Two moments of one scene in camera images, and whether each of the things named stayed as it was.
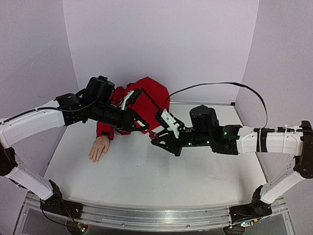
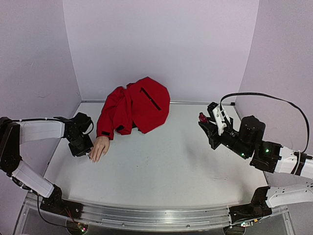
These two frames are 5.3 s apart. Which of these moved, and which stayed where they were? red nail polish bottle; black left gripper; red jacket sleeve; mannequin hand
Moved: red nail polish bottle; black left gripper
Stayed: red jacket sleeve; mannequin hand
